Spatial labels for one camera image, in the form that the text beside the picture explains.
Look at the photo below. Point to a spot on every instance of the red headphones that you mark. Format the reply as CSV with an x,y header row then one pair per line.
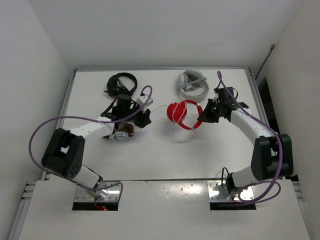
x,y
176,112

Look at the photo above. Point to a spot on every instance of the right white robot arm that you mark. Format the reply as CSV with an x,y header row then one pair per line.
x,y
272,153

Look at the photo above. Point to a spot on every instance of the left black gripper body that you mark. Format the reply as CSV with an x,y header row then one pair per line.
x,y
139,119

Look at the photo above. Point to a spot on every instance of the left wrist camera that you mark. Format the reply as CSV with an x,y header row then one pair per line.
x,y
143,99

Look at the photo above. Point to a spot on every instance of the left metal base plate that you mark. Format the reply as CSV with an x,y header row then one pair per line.
x,y
110,193

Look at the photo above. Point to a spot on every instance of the black headphones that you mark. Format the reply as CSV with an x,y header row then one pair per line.
x,y
115,87

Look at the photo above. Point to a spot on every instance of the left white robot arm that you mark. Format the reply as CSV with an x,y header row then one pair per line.
x,y
65,151

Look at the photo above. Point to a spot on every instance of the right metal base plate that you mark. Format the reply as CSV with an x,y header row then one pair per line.
x,y
218,195

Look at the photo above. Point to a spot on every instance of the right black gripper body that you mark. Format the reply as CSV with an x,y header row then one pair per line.
x,y
212,113

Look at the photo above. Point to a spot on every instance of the brown silver headphones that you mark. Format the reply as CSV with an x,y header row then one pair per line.
x,y
122,132

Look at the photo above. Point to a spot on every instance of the grey white headphones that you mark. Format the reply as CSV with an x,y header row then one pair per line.
x,y
192,85

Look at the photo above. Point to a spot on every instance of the metal base plate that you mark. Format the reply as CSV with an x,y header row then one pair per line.
x,y
218,195
110,193

